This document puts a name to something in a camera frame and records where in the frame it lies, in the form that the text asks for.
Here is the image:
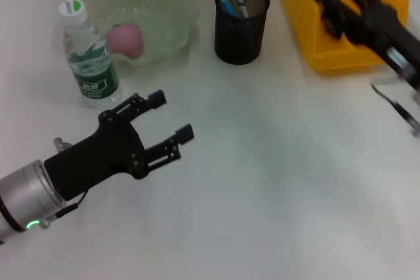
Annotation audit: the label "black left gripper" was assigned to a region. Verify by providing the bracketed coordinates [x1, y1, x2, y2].
[43, 89, 196, 202]

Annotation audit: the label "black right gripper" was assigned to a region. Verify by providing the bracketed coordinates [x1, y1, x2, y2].
[310, 0, 420, 65]

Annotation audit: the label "green plastic wrapper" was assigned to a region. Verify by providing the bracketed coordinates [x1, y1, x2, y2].
[321, 14, 345, 40]

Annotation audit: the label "pink peach toy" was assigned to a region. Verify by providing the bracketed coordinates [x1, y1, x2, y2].
[105, 21, 145, 58]

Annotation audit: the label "water bottle green label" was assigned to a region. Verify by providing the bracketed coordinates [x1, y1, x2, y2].
[58, 0, 122, 110]

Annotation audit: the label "blue scissors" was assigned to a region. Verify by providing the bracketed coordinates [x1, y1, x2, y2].
[216, 0, 238, 18]

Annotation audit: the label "green translucent fruit plate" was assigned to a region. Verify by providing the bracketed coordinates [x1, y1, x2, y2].
[74, 0, 201, 66]

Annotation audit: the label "black mesh pen holder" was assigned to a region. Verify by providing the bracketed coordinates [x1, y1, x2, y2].
[214, 0, 271, 66]

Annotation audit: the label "yellow plastic bin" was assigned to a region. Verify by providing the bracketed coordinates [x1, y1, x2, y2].
[282, 0, 410, 71]

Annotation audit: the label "left gripper connector cable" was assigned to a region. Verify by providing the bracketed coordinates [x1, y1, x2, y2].
[41, 137, 88, 230]

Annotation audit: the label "gripper connector cable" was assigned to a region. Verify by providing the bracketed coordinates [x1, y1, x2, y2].
[370, 75, 420, 138]
[41, 137, 88, 230]

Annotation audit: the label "right gripper connector cable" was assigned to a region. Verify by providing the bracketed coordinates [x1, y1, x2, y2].
[370, 75, 420, 138]

